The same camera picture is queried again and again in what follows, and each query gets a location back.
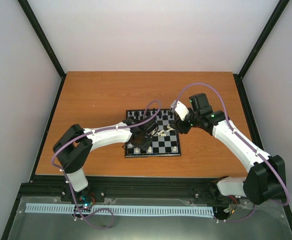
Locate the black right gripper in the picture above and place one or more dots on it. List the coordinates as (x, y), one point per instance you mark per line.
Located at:
(181, 128)

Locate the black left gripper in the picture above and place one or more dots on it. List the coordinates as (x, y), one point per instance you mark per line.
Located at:
(145, 147)

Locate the black silver chess board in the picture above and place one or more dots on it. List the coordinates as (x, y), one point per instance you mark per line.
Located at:
(165, 140)

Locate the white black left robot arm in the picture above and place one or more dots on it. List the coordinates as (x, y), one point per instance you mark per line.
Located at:
(75, 145)

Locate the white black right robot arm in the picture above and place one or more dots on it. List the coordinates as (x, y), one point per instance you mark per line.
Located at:
(266, 175)

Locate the small electronics board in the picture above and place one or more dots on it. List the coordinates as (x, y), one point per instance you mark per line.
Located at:
(88, 201)

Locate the right black frame post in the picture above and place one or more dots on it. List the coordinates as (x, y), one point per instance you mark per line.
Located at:
(265, 33)

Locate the black frame post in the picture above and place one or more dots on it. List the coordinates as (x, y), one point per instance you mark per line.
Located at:
(30, 15)
(265, 33)

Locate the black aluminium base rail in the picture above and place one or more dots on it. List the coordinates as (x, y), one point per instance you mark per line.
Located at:
(197, 190)

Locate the light blue slotted cable duct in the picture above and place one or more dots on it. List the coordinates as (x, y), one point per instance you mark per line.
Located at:
(122, 210)

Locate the left black frame post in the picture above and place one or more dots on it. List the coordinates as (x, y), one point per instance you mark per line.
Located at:
(30, 15)

